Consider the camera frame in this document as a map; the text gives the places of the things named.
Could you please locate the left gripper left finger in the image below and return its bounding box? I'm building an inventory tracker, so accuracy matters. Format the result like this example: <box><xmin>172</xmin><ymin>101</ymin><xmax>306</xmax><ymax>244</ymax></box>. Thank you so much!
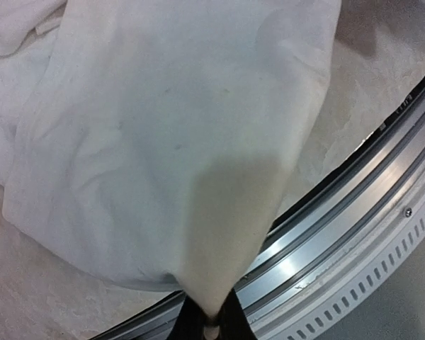
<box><xmin>169</xmin><ymin>296</ymin><xmax>208</xmax><ymax>340</ymax></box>

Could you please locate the white cloth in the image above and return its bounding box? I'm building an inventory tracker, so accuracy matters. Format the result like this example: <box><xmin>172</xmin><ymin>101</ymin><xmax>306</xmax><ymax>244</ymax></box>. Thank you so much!
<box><xmin>0</xmin><ymin>1</ymin><xmax>341</xmax><ymax>315</ymax></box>

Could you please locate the front aluminium rail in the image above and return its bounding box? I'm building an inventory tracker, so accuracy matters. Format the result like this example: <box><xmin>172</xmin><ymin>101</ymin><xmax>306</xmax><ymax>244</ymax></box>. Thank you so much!
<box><xmin>91</xmin><ymin>58</ymin><xmax>425</xmax><ymax>340</ymax></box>

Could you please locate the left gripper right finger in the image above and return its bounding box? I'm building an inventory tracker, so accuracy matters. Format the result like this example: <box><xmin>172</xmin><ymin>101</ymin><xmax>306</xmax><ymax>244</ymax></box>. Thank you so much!
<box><xmin>217</xmin><ymin>289</ymin><xmax>257</xmax><ymax>340</ymax></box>

